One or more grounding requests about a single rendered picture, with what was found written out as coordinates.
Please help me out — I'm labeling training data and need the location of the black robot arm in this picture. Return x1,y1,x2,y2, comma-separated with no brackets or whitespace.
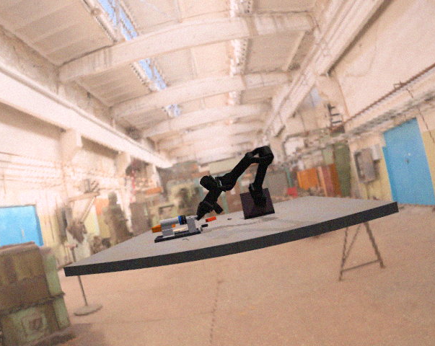
200,146,274,208

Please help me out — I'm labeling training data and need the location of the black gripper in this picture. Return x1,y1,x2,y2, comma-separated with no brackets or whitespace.
196,192,218,221

